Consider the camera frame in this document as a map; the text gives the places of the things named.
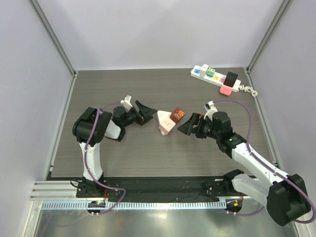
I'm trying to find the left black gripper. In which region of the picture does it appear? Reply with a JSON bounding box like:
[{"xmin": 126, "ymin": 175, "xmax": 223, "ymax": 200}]
[{"xmin": 121, "ymin": 101, "xmax": 157, "ymax": 128}]

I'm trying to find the red fish cube plug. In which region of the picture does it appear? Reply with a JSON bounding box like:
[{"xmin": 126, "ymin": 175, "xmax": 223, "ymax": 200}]
[{"xmin": 169, "ymin": 107, "xmax": 185, "ymax": 124}]

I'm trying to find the white triangular socket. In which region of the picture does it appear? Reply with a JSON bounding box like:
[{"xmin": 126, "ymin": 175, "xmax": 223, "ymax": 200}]
[{"xmin": 157, "ymin": 111, "xmax": 176, "ymax": 136}]

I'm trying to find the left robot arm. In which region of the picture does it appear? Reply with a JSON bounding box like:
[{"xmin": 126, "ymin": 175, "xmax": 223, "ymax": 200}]
[{"xmin": 72, "ymin": 96, "xmax": 157, "ymax": 198}]

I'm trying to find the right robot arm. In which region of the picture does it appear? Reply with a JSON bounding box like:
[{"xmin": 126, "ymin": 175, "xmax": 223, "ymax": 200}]
[{"xmin": 178, "ymin": 112, "xmax": 316, "ymax": 226}]

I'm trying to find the small pink cube plug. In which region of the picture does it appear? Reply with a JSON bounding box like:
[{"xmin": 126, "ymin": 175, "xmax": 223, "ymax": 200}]
[{"xmin": 219, "ymin": 85, "xmax": 233, "ymax": 96}]

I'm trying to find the green cube plug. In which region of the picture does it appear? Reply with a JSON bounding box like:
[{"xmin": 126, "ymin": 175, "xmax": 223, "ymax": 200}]
[{"xmin": 206, "ymin": 68, "xmax": 216, "ymax": 78}]

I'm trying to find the white charger plug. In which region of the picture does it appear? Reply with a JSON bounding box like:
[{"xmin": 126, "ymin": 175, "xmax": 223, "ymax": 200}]
[{"xmin": 199, "ymin": 64, "xmax": 209, "ymax": 78}]

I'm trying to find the black cube plug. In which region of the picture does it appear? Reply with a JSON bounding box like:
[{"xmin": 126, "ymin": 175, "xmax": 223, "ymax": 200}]
[{"xmin": 223, "ymin": 72, "xmax": 238, "ymax": 88}]

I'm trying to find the white power strip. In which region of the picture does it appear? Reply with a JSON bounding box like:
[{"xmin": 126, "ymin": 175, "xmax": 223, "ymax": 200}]
[{"xmin": 191, "ymin": 65, "xmax": 241, "ymax": 92}]

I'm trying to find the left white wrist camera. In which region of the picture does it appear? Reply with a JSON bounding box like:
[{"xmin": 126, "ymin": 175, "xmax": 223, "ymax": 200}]
[{"xmin": 120, "ymin": 95, "xmax": 133, "ymax": 112}]

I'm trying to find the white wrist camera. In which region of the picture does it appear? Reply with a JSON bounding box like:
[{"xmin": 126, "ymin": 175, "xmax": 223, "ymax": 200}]
[
  {"xmin": 204, "ymin": 101, "xmax": 218, "ymax": 121},
  {"xmin": 120, "ymin": 95, "xmax": 133, "ymax": 112}
]

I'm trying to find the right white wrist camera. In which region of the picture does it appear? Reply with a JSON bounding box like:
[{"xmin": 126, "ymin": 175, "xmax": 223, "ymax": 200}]
[{"xmin": 204, "ymin": 101, "xmax": 218, "ymax": 121}]

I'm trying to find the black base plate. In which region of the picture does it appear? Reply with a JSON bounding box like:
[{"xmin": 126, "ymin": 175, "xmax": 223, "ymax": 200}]
[{"xmin": 76, "ymin": 176, "xmax": 240, "ymax": 202}]

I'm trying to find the white coiled power cord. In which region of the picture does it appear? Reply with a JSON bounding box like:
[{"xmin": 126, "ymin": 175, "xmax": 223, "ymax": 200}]
[{"xmin": 238, "ymin": 84, "xmax": 258, "ymax": 96}]

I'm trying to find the left aluminium frame post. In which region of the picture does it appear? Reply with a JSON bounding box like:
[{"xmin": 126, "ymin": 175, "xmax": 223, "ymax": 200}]
[{"xmin": 27, "ymin": 0, "xmax": 78, "ymax": 78}]

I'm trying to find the aluminium frame post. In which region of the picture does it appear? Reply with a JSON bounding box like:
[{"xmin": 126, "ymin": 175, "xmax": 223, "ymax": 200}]
[
  {"xmin": 244, "ymin": 0, "xmax": 292, "ymax": 74},
  {"xmin": 27, "ymin": 0, "xmax": 78, "ymax": 78}
]

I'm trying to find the aluminium front rail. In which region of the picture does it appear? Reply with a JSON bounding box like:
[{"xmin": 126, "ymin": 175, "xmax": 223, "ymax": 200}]
[{"xmin": 30, "ymin": 180, "xmax": 79, "ymax": 200}]

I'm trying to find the slotted cable duct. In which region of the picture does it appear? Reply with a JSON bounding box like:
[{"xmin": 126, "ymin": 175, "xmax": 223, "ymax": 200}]
[{"xmin": 41, "ymin": 199, "xmax": 227, "ymax": 211}]

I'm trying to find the right aluminium frame post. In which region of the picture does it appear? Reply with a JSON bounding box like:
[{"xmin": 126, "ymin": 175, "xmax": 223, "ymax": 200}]
[{"xmin": 244, "ymin": 0, "xmax": 292, "ymax": 74}]

